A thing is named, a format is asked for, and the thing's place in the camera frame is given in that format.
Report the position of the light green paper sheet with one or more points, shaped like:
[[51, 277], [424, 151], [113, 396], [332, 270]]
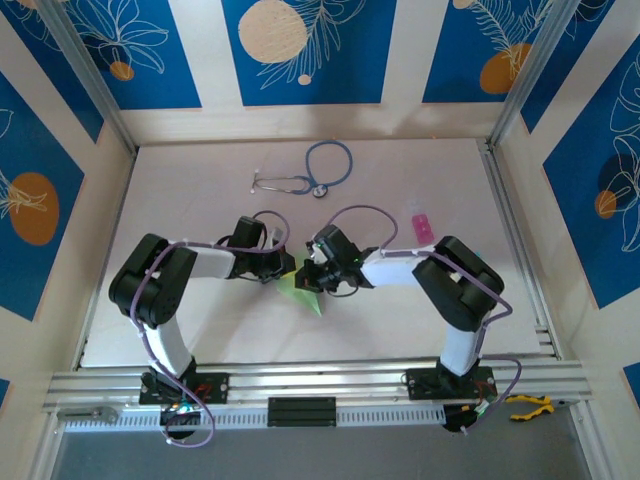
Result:
[[300, 299]]

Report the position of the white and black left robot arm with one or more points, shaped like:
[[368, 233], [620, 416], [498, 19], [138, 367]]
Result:
[[215, 262]]

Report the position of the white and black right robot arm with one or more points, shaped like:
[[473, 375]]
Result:
[[390, 272]]

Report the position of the pink plastic box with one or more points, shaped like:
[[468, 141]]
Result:
[[422, 230]]

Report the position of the blue stethoscope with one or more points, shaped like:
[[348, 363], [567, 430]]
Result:
[[345, 165]]

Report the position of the black controller box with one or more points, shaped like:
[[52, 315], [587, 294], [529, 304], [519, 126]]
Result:
[[452, 420], [172, 417]]

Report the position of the yellow and black pliers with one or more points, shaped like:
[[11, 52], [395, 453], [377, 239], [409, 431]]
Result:
[[525, 400]]

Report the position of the aluminium mounting rail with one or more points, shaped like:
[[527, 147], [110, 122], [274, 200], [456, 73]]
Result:
[[300, 380]]

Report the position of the black rail bracket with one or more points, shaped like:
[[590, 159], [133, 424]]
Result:
[[301, 411]]

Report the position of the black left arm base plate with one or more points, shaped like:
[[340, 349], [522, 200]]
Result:
[[217, 387]]

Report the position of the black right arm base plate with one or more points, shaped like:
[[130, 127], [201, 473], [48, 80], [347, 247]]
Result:
[[420, 385]]

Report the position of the aluminium table side rail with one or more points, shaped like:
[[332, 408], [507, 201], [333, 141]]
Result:
[[505, 210]]

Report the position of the aluminium frame post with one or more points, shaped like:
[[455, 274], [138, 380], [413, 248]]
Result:
[[530, 75], [90, 80]]

